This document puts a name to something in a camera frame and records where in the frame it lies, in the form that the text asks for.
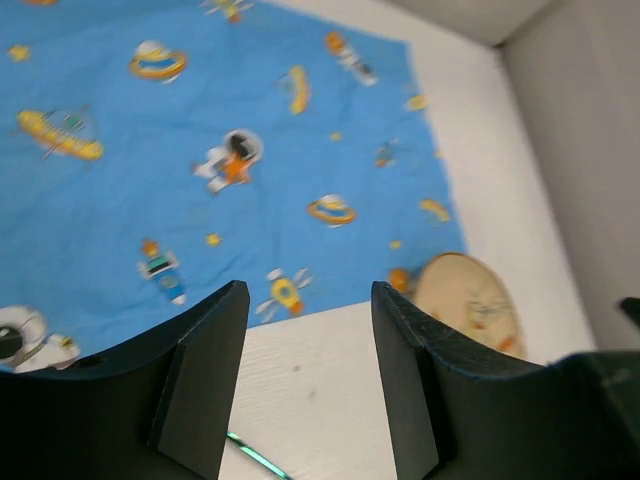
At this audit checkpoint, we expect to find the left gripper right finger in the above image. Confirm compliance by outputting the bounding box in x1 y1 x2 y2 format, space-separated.
371 282 639 479

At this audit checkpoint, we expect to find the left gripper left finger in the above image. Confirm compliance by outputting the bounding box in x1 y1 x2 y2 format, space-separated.
1 281 249 479

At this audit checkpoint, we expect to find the iridescent rainbow knife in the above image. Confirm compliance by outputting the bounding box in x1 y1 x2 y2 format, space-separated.
226 431 294 480

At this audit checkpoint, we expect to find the beige bird-pattern plate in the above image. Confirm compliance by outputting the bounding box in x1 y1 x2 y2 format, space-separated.
412 252 527 360

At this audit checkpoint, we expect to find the blue space-print placemat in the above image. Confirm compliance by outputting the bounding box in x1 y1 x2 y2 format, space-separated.
1 1 466 373

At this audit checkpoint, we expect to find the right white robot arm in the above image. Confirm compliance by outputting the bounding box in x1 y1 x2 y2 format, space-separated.
618 297 640 328

